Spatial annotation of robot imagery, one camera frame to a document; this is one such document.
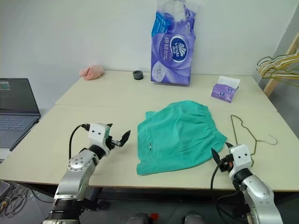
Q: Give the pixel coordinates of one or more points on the purple flat item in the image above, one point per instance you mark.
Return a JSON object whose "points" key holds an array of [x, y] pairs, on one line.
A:
{"points": [[3, 189]]}

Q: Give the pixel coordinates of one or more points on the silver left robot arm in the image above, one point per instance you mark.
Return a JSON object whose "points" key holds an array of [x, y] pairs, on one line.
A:
{"points": [[77, 172]]}

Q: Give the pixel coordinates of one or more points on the pink crumpled cloth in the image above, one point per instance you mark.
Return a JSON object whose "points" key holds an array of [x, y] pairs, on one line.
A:
{"points": [[92, 72]]}

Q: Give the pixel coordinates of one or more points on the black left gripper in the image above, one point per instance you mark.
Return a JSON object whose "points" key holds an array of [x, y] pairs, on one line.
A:
{"points": [[115, 142]]}

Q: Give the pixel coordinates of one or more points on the small red part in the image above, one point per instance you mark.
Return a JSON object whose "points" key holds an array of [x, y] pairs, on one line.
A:
{"points": [[154, 216]]}

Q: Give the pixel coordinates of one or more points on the green shorts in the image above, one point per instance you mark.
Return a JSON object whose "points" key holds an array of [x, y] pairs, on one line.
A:
{"points": [[177, 140]]}

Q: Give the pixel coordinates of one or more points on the grey rounded shape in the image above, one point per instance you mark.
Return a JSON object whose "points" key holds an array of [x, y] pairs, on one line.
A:
{"points": [[194, 218]]}

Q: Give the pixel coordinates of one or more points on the small purple tissue pack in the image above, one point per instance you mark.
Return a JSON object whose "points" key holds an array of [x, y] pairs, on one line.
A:
{"points": [[222, 92]]}

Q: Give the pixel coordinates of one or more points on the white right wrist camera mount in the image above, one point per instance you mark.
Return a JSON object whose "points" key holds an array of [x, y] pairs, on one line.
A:
{"points": [[241, 156]]}

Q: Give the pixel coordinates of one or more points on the purple tissue multipack bag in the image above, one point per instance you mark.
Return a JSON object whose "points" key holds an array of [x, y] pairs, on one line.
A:
{"points": [[172, 65]]}

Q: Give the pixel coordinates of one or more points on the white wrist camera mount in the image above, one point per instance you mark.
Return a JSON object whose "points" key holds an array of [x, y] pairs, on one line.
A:
{"points": [[98, 133], [241, 156]]}

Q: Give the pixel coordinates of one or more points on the black round roll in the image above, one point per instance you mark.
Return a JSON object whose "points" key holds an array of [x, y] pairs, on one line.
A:
{"points": [[137, 75]]}

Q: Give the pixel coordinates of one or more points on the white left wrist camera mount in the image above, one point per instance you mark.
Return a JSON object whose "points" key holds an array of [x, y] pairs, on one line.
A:
{"points": [[98, 133]]}

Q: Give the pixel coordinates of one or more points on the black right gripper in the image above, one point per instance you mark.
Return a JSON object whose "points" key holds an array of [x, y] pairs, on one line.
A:
{"points": [[225, 163]]}

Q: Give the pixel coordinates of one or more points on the black table frame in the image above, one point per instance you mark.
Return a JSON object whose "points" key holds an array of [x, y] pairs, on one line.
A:
{"points": [[163, 194]]}

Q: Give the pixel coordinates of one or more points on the wooden rack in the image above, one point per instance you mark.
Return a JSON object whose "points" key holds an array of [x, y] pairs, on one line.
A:
{"points": [[272, 84]]}

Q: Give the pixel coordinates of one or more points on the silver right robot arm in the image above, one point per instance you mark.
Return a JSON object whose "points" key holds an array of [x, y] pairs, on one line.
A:
{"points": [[259, 193]]}

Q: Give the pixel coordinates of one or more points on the grey laptop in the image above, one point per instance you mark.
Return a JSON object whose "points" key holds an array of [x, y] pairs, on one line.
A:
{"points": [[16, 121]]}

